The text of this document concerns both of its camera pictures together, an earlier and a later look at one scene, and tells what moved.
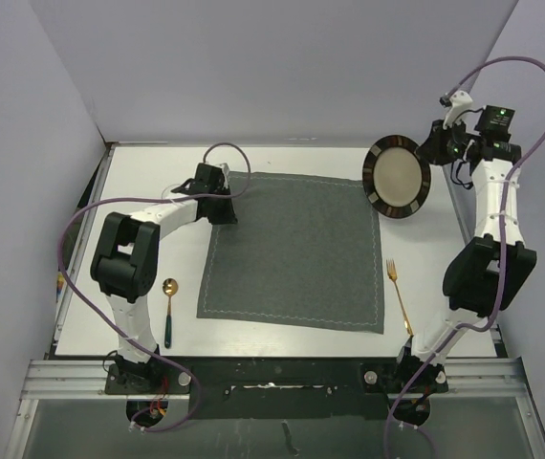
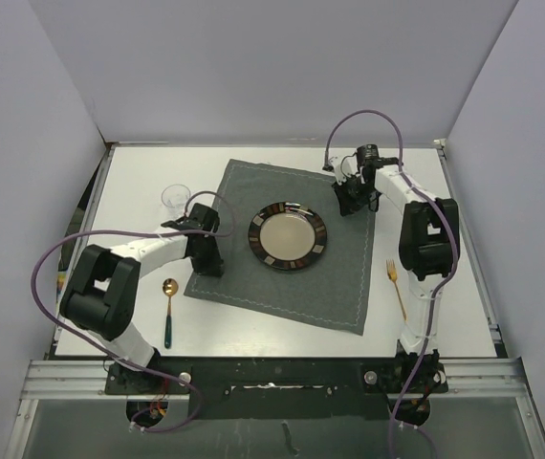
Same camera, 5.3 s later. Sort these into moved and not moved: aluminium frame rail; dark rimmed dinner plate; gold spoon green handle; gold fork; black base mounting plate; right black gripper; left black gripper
Moved: left black gripper; dark rimmed dinner plate; right black gripper
Not moved: gold fork; black base mounting plate; gold spoon green handle; aluminium frame rail
